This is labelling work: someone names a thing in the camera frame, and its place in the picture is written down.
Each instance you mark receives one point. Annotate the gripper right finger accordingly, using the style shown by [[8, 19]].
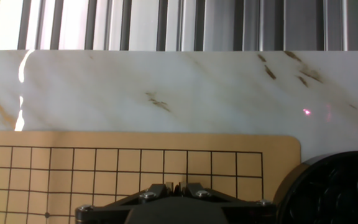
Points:
[[197, 190]]

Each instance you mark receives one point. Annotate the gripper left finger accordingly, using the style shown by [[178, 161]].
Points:
[[154, 191]]

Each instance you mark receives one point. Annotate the wooden go board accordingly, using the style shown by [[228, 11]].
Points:
[[104, 161]]

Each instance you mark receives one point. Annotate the white marble pattern mat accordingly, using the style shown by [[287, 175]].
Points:
[[179, 93]]

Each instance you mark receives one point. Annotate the black bowl of Go stones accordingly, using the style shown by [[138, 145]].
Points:
[[337, 193]]

